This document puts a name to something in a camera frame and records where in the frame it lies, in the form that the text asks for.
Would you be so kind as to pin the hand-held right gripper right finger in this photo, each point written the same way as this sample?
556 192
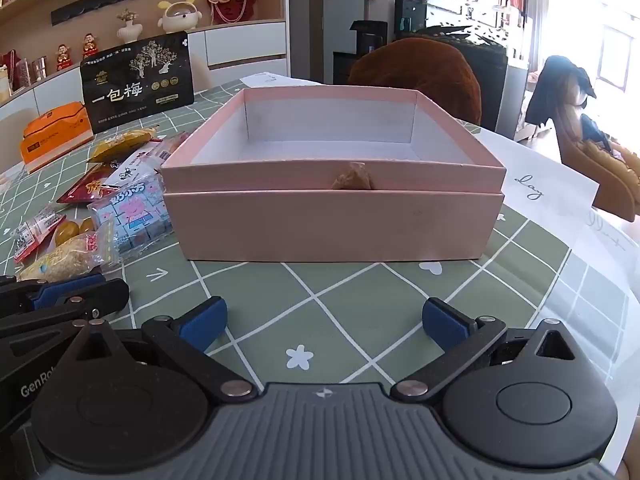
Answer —
442 322

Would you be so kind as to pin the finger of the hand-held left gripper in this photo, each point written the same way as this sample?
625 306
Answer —
60 290
100 296

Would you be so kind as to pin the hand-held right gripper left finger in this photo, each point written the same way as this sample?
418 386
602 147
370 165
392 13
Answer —
207 322

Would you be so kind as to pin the yellow rice cracker packet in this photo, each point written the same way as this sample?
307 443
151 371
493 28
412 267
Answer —
60 260

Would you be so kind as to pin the clear red-label olive packet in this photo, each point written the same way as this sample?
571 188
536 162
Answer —
37 235

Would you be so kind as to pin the blue cartoon candy packet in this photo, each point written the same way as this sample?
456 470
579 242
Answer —
135 215

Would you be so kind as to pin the red foil snack packet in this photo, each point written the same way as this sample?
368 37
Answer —
82 187

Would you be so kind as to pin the pink cardboard box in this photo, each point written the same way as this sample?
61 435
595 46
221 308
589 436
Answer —
325 230

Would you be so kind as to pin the yellow cartoon snack packet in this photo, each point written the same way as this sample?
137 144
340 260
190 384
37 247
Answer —
120 142

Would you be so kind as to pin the green checkered tablecloth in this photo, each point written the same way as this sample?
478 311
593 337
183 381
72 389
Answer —
350 310

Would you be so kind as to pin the orange cardboard box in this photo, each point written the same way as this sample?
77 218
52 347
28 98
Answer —
50 135

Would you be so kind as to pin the large black snack bag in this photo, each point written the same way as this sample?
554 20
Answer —
135 95

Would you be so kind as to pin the tan armchair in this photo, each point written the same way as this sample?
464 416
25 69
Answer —
600 175

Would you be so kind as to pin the red doll figurine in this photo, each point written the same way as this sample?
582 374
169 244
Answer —
63 57
90 46

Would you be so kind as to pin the white chair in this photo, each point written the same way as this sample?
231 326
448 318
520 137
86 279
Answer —
201 72

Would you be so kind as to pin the brown chair back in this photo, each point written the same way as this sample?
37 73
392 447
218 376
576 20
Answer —
415 75

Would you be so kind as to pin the black jacket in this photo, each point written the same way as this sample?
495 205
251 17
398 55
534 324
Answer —
555 85

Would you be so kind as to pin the dark cabinet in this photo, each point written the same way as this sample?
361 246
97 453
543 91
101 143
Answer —
480 60

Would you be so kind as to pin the white vase with flowers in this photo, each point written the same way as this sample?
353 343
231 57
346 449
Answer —
128 30

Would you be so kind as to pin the white rabbit figurine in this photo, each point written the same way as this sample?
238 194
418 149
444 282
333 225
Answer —
177 17

